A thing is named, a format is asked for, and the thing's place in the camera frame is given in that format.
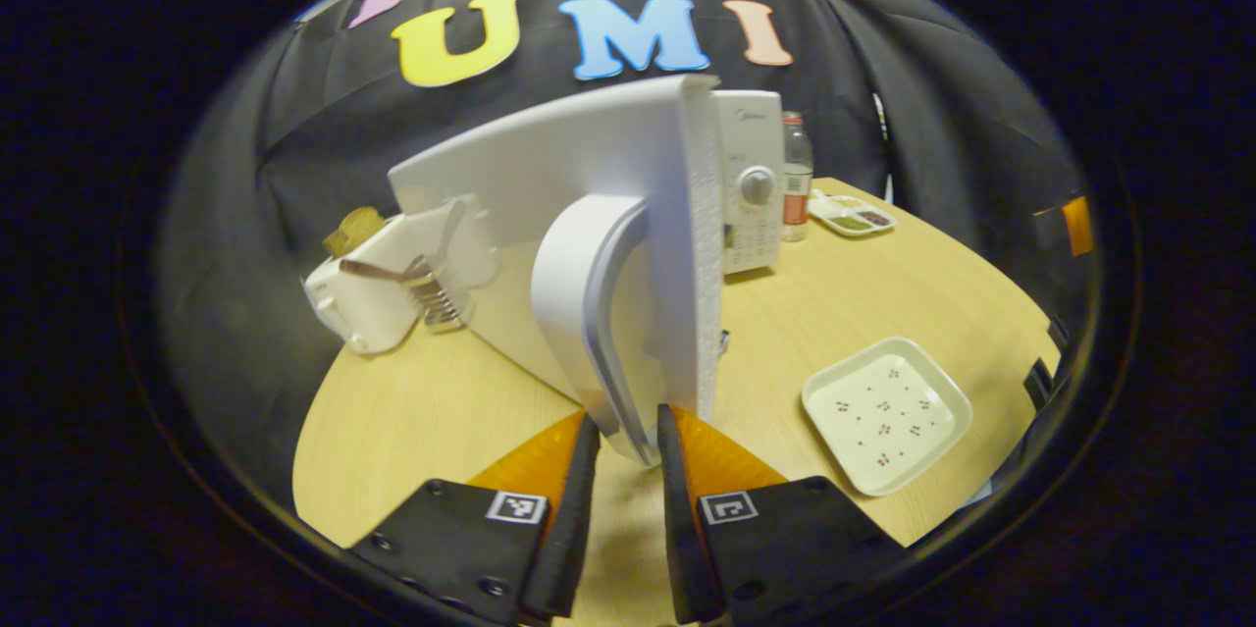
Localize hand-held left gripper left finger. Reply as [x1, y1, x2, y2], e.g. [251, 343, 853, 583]
[351, 411, 602, 626]

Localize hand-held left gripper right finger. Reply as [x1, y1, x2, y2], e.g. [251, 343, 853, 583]
[655, 403, 909, 626]

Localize white microwave oven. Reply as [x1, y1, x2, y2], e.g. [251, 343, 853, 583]
[388, 73, 786, 468]

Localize black backdrop cloth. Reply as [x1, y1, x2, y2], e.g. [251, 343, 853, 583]
[157, 0, 1100, 530]

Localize white divided dish of beans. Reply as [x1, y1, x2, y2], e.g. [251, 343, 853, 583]
[810, 190, 897, 237]

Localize cream square plate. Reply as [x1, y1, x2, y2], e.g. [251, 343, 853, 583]
[801, 337, 974, 497]

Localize clear bottle with red label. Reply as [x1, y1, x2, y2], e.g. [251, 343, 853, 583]
[780, 112, 815, 243]

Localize white toaster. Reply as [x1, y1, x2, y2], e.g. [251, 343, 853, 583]
[302, 205, 472, 355]

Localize brown wooden spoon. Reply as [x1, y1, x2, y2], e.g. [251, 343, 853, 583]
[339, 257, 433, 283]

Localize brown toast slice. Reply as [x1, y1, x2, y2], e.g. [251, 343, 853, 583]
[324, 207, 387, 257]

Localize metal wire utensil holder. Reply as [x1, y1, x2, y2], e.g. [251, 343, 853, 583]
[404, 254, 472, 332]

